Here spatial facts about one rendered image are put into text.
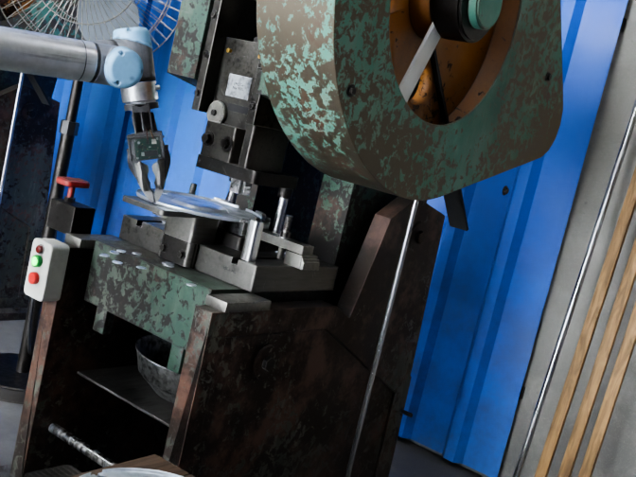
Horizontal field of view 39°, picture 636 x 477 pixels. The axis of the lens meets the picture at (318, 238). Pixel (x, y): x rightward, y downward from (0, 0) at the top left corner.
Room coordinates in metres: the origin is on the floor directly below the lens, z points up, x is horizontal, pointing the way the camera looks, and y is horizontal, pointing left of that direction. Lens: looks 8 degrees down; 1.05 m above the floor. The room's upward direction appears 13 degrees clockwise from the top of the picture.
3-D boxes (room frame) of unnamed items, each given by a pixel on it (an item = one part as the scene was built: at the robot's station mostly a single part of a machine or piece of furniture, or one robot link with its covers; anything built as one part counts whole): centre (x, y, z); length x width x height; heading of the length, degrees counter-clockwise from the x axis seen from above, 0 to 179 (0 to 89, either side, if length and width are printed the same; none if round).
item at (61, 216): (2.11, 0.59, 0.62); 0.10 x 0.06 x 0.20; 54
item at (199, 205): (2.01, 0.28, 0.78); 0.29 x 0.29 x 0.01
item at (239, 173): (2.12, 0.20, 0.86); 0.20 x 0.16 x 0.05; 54
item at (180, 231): (1.97, 0.31, 0.72); 0.25 x 0.14 x 0.14; 144
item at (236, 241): (2.12, 0.20, 0.72); 0.20 x 0.16 x 0.03; 54
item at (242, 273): (2.11, 0.20, 0.68); 0.45 x 0.30 x 0.06; 54
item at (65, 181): (2.12, 0.61, 0.72); 0.07 x 0.06 x 0.08; 144
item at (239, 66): (2.08, 0.23, 1.04); 0.17 x 0.15 x 0.30; 144
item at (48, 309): (2.39, 0.34, 0.45); 0.92 x 0.12 x 0.90; 144
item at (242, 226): (2.11, 0.21, 0.76); 0.15 x 0.09 x 0.05; 54
